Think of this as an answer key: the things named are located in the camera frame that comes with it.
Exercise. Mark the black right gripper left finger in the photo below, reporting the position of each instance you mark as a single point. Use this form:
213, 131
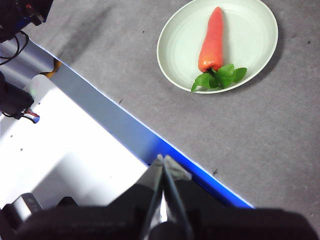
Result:
147, 192

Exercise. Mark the grey box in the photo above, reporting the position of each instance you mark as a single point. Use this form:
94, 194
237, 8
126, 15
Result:
27, 206

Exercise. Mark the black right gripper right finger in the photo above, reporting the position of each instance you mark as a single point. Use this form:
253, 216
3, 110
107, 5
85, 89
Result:
182, 197

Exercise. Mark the green plate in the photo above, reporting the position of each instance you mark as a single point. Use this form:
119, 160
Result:
180, 50

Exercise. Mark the white round indicator device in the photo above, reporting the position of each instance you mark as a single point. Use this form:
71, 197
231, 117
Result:
40, 85

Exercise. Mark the orange carrot with green leaves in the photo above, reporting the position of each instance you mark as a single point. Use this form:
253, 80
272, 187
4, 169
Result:
212, 42

